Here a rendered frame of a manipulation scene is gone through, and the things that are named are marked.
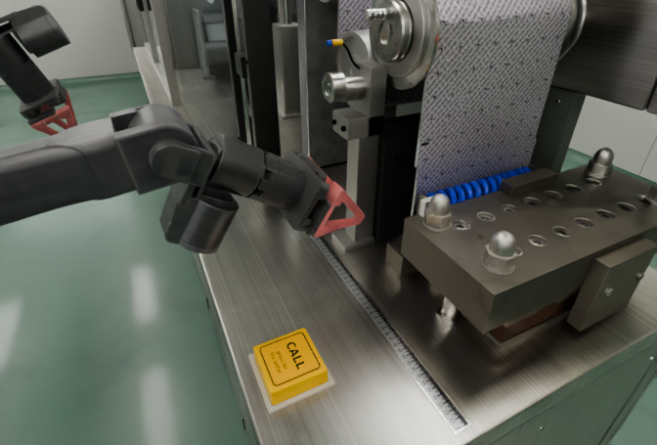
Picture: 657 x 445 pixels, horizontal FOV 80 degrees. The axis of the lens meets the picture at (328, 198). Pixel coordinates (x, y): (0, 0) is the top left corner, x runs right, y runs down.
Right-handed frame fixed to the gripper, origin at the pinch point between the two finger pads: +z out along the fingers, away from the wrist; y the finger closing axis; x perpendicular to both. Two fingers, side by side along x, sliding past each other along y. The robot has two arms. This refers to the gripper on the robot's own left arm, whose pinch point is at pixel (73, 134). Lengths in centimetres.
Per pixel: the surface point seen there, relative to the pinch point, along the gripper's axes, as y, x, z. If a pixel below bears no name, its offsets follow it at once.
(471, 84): -49, -54, -2
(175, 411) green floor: -3, 34, 98
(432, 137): -50, -47, 3
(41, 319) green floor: 67, 76, 90
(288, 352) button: -59, -16, 12
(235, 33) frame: -0.9, -37.4, -4.4
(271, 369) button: -60, -14, 11
